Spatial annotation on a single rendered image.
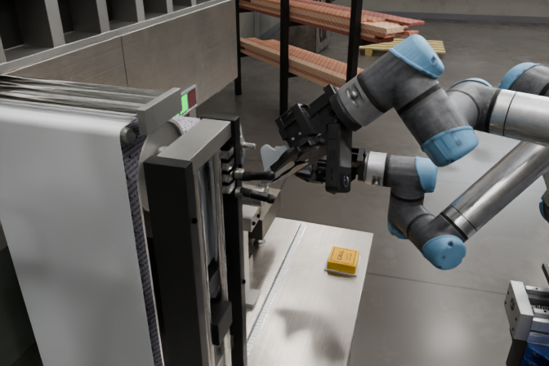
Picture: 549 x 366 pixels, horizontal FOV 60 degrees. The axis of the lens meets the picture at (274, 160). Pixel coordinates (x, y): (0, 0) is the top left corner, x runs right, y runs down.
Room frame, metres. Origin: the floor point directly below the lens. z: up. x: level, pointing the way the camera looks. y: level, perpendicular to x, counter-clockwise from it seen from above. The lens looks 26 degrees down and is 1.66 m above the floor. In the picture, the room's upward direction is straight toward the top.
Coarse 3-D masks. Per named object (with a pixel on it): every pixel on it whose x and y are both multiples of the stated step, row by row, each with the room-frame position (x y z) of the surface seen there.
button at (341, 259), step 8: (336, 248) 1.00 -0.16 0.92; (344, 248) 1.00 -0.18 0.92; (336, 256) 0.97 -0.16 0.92; (344, 256) 0.97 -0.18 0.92; (352, 256) 0.97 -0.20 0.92; (328, 264) 0.95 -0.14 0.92; (336, 264) 0.94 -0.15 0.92; (344, 264) 0.94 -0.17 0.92; (352, 264) 0.94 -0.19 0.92; (352, 272) 0.93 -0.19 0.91
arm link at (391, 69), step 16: (400, 48) 0.70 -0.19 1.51; (416, 48) 0.68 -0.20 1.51; (432, 48) 0.73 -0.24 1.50; (384, 64) 0.70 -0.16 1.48; (400, 64) 0.68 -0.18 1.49; (416, 64) 0.67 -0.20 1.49; (432, 64) 0.67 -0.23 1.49; (368, 80) 0.70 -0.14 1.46; (384, 80) 0.68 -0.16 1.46; (400, 80) 0.67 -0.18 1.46; (416, 80) 0.67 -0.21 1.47; (432, 80) 0.68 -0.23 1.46; (368, 96) 0.69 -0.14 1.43; (384, 96) 0.68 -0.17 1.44; (400, 96) 0.67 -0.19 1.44; (416, 96) 0.66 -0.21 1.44; (384, 112) 0.70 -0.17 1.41
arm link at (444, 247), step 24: (528, 144) 0.86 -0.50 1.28; (504, 168) 0.84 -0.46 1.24; (528, 168) 0.83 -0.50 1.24; (480, 192) 0.82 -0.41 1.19; (504, 192) 0.81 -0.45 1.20; (432, 216) 0.86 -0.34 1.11; (456, 216) 0.81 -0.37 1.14; (480, 216) 0.80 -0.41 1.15; (432, 240) 0.78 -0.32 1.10; (456, 240) 0.77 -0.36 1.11; (432, 264) 0.77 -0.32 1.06; (456, 264) 0.77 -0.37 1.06
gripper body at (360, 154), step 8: (352, 152) 0.97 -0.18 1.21; (360, 152) 0.95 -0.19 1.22; (320, 160) 0.96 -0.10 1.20; (352, 160) 0.96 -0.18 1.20; (360, 160) 0.93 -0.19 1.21; (312, 168) 0.97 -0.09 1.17; (320, 168) 0.96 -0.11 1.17; (352, 168) 0.97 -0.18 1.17; (360, 168) 0.94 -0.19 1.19; (320, 176) 0.97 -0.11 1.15; (360, 176) 0.94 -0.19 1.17
